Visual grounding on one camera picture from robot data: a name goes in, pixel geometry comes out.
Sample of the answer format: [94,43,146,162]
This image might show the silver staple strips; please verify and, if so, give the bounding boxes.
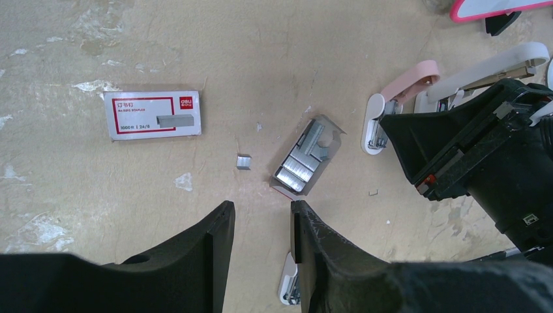
[274,119,329,194]

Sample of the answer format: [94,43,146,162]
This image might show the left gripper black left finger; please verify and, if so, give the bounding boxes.
[1,201,235,312]

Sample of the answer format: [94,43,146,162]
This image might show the pink and white stapler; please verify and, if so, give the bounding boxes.
[361,60,440,155]

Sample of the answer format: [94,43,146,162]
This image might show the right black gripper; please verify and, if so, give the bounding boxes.
[382,79,552,264]

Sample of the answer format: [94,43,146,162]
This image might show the loose staple piece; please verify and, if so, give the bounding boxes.
[236,154,252,170]

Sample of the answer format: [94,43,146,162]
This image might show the red-framed whiteboard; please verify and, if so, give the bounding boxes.
[449,0,552,37]

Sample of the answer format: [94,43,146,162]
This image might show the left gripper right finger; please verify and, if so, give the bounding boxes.
[290,200,552,312]

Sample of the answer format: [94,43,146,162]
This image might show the red staple box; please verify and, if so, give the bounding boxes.
[103,91,202,141]

